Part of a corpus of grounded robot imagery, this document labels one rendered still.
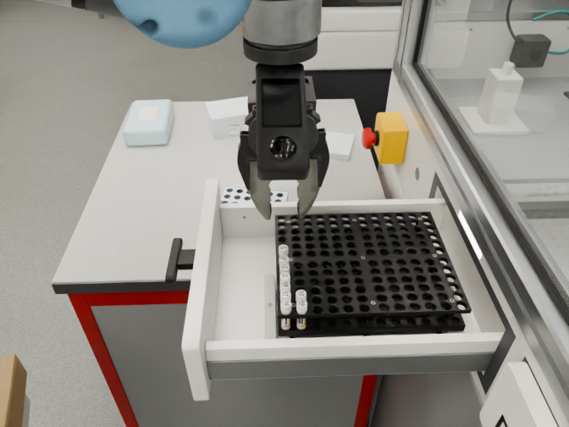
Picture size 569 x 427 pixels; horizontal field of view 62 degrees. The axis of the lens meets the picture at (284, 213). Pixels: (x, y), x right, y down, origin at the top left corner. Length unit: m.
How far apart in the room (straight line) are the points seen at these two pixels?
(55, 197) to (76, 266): 1.54
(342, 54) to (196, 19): 1.09
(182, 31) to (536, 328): 0.41
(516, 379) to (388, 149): 0.49
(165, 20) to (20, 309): 1.73
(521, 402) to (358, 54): 1.01
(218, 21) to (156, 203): 0.71
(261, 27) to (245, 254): 0.37
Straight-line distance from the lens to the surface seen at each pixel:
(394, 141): 0.88
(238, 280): 0.68
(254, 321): 0.63
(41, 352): 1.79
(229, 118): 1.10
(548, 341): 0.50
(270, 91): 0.45
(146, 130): 1.11
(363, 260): 0.62
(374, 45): 1.34
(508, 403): 0.55
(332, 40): 1.32
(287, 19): 0.44
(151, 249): 0.86
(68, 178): 2.50
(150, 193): 0.98
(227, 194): 0.89
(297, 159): 0.42
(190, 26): 0.26
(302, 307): 0.55
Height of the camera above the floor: 1.34
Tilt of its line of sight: 40 degrees down
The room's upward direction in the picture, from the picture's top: straight up
